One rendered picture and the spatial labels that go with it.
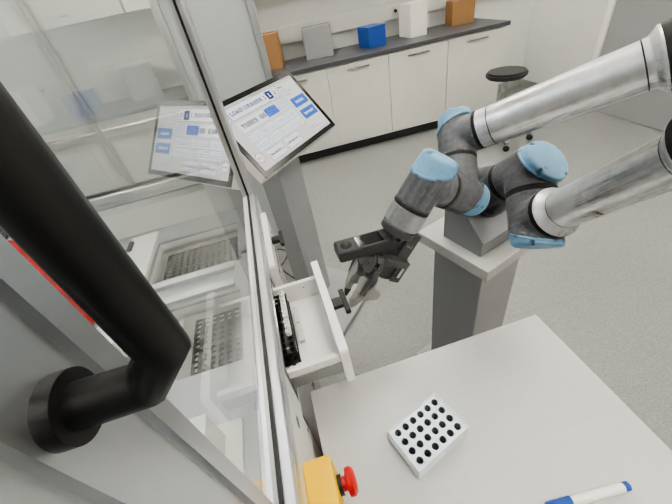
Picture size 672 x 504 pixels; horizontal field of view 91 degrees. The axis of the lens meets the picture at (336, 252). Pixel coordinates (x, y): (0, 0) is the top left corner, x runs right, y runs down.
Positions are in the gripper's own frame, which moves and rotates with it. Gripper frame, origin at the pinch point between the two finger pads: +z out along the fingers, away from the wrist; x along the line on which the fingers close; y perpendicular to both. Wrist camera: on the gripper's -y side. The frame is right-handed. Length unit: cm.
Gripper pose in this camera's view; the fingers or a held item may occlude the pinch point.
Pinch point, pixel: (347, 295)
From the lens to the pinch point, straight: 74.9
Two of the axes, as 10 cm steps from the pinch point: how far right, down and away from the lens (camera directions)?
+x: -2.6, -5.8, 7.7
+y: 8.7, 2.0, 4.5
